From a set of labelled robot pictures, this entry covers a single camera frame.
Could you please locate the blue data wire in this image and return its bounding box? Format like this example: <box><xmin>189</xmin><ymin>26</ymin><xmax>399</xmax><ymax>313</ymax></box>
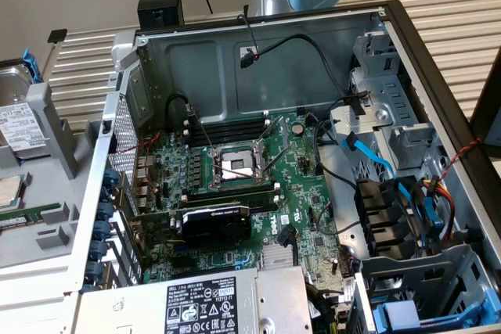
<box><xmin>341</xmin><ymin>132</ymin><xmax>445</xmax><ymax>239</ymax></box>

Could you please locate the red yellow power wire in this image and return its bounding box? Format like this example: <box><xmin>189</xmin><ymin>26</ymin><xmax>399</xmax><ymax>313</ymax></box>
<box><xmin>421</xmin><ymin>178</ymin><xmax>457</xmax><ymax>241</ymax></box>

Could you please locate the hard disk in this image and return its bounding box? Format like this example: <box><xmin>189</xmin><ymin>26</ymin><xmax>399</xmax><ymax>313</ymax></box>
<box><xmin>0</xmin><ymin>48</ymin><xmax>51</xmax><ymax>161</ymax></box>

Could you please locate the blue disk caddy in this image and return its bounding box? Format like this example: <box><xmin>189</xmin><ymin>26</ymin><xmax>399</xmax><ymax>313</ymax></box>
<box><xmin>371</xmin><ymin>298</ymin><xmax>501</xmax><ymax>330</ymax></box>

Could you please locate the black RAM slot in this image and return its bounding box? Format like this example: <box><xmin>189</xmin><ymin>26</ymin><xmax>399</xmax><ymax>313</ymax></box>
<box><xmin>190</xmin><ymin>117</ymin><xmax>270</xmax><ymax>131</ymax></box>
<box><xmin>189</xmin><ymin>127</ymin><xmax>271</xmax><ymax>144</ymax></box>
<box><xmin>182</xmin><ymin>186</ymin><xmax>279</xmax><ymax>200</ymax></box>
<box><xmin>186</xmin><ymin>195</ymin><xmax>279</xmax><ymax>212</ymax></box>

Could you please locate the CPU socket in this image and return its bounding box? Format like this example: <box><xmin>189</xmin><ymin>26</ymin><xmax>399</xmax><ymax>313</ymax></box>
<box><xmin>207</xmin><ymin>142</ymin><xmax>271</xmax><ymax>194</ymax></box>

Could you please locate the metal locking lever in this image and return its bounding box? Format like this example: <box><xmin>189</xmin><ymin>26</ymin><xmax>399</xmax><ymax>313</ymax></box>
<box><xmin>186</xmin><ymin>103</ymin><xmax>215</xmax><ymax>152</ymax></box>
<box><xmin>260</xmin><ymin>140</ymin><xmax>290</xmax><ymax>178</ymax></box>

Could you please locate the metal socket cover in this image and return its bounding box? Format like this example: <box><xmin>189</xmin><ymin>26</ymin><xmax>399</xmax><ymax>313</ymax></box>
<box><xmin>256</xmin><ymin>114</ymin><xmax>291</xmax><ymax>155</ymax></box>

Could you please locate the green motherboard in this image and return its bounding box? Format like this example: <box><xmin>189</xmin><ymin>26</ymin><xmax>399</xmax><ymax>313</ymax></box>
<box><xmin>131</xmin><ymin>109</ymin><xmax>353</xmax><ymax>303</ymax></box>

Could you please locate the black graphics card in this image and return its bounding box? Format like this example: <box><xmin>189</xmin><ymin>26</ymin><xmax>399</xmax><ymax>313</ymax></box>
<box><xmin>135</xmin><ymin>199</ymin><xmax>254</xmax><ymax>251</ymax></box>

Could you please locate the open grey PC case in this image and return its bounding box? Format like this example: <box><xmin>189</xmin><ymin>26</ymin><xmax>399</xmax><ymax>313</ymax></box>
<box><xmin>64</xmin><ymin>0</ymin><xmax>501</xmax><ymax>334</ymax></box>

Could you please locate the silver chipset heatsink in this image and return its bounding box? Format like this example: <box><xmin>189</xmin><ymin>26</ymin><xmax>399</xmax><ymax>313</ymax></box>
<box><xmin>261</xmin><ymin>246</ymin><xmax>294</xmax><ymax>271</ymax></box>

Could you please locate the silver optical drive cage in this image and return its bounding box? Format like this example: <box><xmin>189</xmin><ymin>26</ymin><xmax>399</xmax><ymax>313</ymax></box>
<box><xmin>350</xmin><ymin>20</ymin><xmax>435</xmax><ymax>173</ymax></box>

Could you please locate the black clamp block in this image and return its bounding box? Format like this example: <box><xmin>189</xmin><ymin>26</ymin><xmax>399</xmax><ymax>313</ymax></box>
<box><xmin>136</xmin><ymin>0</ymin><xmax>185</xmax><ymax>32</ymax></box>

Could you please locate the grey parts rack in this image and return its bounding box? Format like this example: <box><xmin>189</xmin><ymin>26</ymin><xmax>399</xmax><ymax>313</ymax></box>
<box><xmin>0</xmin><ymin>80</ymin><xmax>106</xmax><ymax>271</ymax></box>

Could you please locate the silver power supply with label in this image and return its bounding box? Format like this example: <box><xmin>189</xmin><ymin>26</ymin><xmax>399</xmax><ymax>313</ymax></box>
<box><xmin>76</xmin><ymin>265</ymin><xmax>314</xmax><ymax>334</ymax></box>

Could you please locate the green RAM stick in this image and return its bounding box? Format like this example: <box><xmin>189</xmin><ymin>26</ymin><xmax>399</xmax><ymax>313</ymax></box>
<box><xmin>0</xmin><ymin>203</ymin><xmax>63</xmax><ymax>229</ymax></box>

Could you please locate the silver CPU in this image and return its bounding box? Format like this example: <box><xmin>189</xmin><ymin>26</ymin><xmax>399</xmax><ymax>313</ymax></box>
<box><xmin>0</xmin><ymin>173</ymin><xmax>27</xmax><ymax>210</ymax></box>

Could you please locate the white case fixture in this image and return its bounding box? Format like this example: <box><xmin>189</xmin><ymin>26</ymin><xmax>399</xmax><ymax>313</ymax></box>
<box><xmin>0</xmin><ymin>255</ymin><xmax>83</xmax><ymax>334</ymax></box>

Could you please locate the black wire with connector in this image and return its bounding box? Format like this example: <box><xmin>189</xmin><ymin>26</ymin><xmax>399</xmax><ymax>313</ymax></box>
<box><xmin>239</xmin><ymin>34</ymin><xmax>371</xmax><ymax>116</ymax></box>

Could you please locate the black motherboard cable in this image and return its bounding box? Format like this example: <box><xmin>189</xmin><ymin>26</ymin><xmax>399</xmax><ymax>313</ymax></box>
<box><xmin>315</xmin><ymin>118</ymin><xmax>359</xmax><ymax>190</ymax></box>

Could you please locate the black wire loop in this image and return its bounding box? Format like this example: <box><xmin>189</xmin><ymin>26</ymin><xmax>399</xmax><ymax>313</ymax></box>
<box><xmin>164</xmin><ymin>93</ymin><xmax>196</xmax><ymax>131</ymax></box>

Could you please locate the black flat connector cable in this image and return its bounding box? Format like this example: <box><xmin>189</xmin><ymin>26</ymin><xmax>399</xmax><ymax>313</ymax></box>
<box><xmin>276</xmin><ymin>224</ymin><xmax>299</xmax><ymax>268</ymax></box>

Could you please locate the thin black red wire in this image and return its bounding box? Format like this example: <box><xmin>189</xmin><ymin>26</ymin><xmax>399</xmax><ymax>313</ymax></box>
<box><xmin>236</xmin><ymin>13</ymin><xmax>261</xmax><ymax>60</ymax></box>

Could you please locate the black plastic air duct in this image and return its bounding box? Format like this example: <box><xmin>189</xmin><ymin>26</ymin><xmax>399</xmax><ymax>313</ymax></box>
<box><xmin>354</xmin><ymin>177</ymin><xmax>422</xmax><ymax>260</ymax></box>

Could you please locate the red black twisted wire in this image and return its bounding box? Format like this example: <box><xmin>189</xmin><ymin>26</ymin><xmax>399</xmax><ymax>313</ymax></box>
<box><xmin>438</xmin><ymin>136</ymin><xmax>485</xmax><ymax>185</ymax></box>

